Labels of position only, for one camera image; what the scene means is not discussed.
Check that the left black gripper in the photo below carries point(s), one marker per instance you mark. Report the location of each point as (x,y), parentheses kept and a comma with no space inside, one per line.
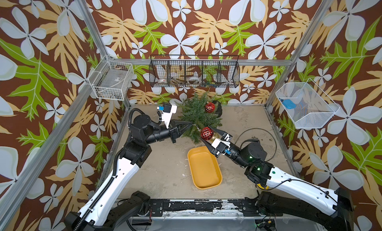
(175,132)

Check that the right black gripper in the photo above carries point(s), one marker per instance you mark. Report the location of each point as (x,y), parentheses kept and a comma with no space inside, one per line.
(227,136)

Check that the red faceted ball ornament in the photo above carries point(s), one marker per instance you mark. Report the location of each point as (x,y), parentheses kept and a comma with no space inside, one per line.
(210,107)

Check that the gold ball ornament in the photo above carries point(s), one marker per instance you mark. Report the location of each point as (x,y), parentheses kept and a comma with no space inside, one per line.
(215,136)

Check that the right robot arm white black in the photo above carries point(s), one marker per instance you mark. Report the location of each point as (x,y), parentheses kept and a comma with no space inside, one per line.
(282,192)

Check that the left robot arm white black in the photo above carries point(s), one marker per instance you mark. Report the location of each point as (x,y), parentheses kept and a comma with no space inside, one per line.
(100,212)

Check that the small green christmas tree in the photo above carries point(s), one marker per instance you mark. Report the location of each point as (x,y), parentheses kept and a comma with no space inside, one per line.
(193,110)

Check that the black tree pot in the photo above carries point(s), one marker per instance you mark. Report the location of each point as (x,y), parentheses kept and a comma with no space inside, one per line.
(218,108)

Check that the yellow plastic tray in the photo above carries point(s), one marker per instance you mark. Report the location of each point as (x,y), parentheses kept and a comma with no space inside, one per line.
(205,171)

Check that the white tape roll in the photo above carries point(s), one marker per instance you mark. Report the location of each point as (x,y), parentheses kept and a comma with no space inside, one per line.
(194,80)

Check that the yellow tape measure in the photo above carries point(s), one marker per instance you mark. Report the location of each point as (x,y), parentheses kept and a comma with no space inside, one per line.
(263,187)

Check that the blue object in basket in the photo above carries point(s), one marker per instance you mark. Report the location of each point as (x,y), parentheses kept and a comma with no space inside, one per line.
(288,104)

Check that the white mesh basket right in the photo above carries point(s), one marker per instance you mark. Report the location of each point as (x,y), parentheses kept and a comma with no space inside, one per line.
(314,107)

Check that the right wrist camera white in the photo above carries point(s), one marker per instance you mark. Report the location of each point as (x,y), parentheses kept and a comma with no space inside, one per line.
(221,147)

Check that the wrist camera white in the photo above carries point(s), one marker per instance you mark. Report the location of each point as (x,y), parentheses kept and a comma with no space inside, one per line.
(221,147)
(165,112)

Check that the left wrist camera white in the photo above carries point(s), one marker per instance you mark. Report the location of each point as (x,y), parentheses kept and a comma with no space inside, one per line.
(165,112)

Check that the black wire basket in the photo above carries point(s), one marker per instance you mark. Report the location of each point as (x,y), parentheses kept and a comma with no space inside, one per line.
(214,70)

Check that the white wire basket left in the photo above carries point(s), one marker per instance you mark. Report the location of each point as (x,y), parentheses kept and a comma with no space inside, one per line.
(110,80)

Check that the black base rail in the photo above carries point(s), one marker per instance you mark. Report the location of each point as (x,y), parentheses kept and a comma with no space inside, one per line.
(160,207)

